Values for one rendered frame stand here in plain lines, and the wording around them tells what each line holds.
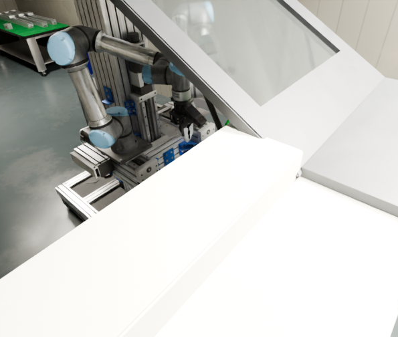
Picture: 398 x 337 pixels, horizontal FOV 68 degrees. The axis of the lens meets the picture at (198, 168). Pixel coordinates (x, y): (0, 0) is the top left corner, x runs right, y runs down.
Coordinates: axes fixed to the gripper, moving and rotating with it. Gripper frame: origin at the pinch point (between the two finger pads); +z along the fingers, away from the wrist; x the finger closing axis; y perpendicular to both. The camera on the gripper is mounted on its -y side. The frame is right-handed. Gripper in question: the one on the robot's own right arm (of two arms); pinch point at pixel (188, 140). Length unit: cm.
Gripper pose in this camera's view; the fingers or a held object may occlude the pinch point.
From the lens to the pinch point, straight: 137.4
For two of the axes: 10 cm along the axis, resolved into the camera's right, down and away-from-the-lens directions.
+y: -7.5, -3.8, 5.3
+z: 0.4, 7.8, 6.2
